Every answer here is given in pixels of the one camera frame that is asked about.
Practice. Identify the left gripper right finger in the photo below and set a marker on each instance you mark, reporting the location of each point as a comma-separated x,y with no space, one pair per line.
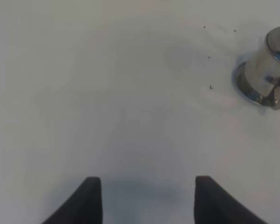
214,205

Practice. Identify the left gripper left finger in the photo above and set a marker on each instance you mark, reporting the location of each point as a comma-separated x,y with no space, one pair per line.
84,206

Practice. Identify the stainless steel teapot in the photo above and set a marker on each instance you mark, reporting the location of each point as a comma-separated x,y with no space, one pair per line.
260,79

